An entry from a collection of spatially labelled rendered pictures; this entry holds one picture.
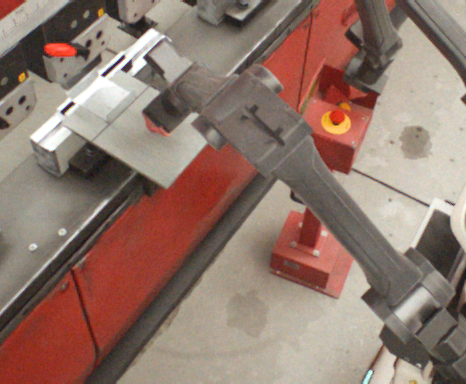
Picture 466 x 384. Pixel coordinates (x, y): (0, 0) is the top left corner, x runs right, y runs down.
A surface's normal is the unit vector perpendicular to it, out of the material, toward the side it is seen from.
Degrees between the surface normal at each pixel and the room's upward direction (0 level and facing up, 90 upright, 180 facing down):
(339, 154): 90
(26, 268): 0
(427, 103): 0
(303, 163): 62
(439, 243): 0
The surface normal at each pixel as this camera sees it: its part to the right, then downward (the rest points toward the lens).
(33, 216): 0.09, -0.61
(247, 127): -0.32, -0.44
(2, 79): 0.84, 0.47
